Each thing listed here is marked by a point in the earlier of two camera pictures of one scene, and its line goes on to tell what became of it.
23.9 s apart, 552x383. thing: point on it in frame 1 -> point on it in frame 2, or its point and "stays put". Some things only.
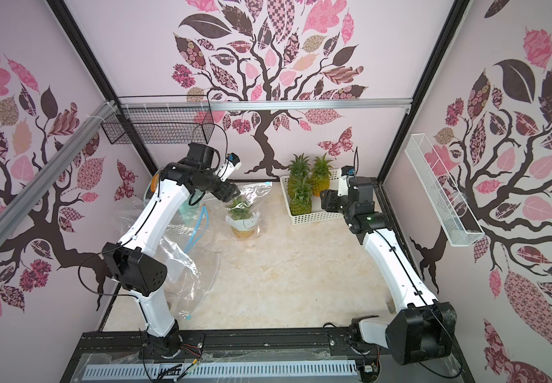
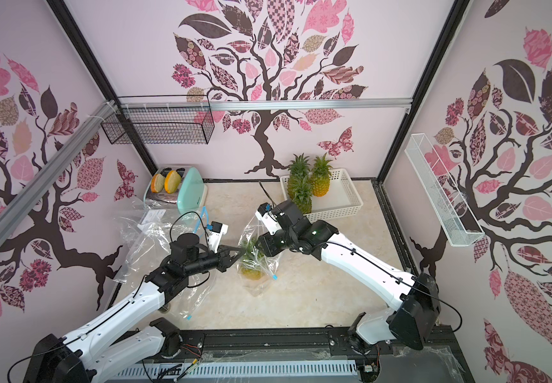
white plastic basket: [317, 212] stays put
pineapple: [321, 179] stays put
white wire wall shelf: [440, 193] stays put
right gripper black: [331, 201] -> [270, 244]
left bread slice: [155, 180] stays put
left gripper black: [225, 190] -> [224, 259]
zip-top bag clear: [240, 219] -> [256, 270]
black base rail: [282, 356] stays put
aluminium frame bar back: [265, 104] stays put
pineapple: [242, 222] -> [253, 260]
